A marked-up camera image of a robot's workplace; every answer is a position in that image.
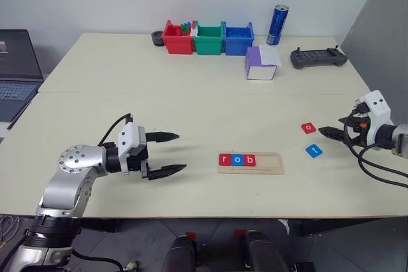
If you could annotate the blue letter tile t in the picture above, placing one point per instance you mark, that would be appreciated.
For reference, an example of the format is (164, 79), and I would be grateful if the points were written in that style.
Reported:
(314, 151)

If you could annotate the dark grey laptop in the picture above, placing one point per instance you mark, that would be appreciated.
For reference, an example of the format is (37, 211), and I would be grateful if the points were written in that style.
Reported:
(16, 58)

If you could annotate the red letter tile r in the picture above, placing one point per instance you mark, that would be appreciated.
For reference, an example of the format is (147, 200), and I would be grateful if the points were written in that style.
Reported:
(225, 159)

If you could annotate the red plastic bin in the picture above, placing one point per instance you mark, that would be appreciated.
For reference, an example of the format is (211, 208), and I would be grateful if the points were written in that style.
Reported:
(177, 45)

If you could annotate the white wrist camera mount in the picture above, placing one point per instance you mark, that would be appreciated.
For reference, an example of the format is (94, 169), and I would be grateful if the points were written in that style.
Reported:
(129, 138)
(377, 109)

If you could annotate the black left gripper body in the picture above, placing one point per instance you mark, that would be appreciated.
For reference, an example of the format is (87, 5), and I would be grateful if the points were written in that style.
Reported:
(140, 162)

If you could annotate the small coloured toy bricks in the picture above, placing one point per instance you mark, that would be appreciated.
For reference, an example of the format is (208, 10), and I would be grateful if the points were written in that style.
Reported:
(186, 28)

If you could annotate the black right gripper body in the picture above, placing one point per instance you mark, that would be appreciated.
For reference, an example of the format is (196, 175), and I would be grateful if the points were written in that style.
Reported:
(358, 125)

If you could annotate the blue drink can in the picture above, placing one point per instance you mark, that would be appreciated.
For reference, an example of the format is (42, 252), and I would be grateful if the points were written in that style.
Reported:
(277, 26)

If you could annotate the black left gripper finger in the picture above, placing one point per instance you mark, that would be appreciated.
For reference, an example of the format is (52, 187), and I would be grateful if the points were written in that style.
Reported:
(161, 137)
(165, 171)

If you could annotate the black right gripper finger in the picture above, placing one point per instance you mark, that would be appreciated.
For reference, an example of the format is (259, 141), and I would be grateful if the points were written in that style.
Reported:
(333, 132)
(345, 120)

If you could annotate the wooden letter tray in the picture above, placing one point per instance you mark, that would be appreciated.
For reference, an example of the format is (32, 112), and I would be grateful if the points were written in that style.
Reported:
(269, 163)

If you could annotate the grey handheld controller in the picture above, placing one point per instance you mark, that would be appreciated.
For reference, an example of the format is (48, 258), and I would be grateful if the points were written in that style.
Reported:
(317, 57)

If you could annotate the red letter tile b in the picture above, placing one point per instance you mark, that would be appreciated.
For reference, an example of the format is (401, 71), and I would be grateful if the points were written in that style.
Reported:
(250, 159)

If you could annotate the blue plastic bin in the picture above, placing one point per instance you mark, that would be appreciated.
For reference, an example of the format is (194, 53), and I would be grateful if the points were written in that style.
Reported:
(237, 46)

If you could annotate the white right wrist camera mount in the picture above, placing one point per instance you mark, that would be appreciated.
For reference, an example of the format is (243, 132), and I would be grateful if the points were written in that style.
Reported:
(377, 109)

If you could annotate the black table frame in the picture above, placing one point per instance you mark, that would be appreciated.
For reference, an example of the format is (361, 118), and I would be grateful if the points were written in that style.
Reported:
(95, 225)

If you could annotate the purple and white box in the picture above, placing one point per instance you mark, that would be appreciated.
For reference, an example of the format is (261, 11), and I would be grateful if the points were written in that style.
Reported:
(253, 60)

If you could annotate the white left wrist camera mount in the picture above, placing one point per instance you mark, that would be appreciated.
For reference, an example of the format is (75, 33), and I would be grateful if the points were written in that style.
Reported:
(129, 138)

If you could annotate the dark rounded shape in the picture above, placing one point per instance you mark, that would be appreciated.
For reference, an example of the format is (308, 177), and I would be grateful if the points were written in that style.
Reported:
(264, 253)
(180, 256)

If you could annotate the green plastic bin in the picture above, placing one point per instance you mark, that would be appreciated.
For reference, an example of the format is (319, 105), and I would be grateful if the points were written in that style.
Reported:
(208, 46)

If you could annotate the blue letter tile o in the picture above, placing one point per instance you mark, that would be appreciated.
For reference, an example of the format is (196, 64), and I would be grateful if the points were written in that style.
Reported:
(237, 159)

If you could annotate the red letter tile o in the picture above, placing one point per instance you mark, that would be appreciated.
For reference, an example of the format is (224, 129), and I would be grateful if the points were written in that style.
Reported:
(308, 127)

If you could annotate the black round dish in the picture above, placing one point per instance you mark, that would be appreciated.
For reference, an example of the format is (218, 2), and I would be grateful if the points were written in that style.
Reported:
(157, 40)

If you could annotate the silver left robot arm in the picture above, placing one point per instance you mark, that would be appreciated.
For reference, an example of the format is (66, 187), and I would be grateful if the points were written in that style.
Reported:
(73, 160)

